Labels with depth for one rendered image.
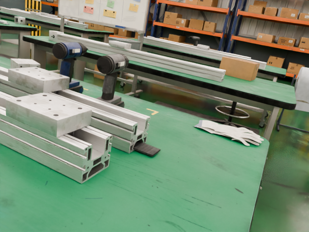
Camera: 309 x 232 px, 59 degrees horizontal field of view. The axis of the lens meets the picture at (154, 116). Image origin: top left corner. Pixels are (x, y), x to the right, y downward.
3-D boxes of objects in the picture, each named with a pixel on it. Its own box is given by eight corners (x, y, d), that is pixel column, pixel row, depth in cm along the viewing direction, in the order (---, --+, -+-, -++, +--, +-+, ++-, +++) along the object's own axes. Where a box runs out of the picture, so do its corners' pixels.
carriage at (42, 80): (8, 89, 91) (7, 68, 88) (35, 84, 100) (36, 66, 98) (42, 101, 84) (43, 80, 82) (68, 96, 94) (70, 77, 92)
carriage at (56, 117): (5, 126, 64) (5, 99, 62) (42, 116, 74) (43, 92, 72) (55, 149, 58) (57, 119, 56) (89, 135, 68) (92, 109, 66)
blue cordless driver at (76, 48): (47, 98, 106) (49, 40, 99) (76, 89, 124) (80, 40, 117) (63, 103, 104) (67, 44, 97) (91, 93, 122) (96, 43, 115)
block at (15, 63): (4, 79, 119) (4, 58, 116) (31, 79, 127) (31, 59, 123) (11, 86, 112) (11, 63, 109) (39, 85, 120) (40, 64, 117)
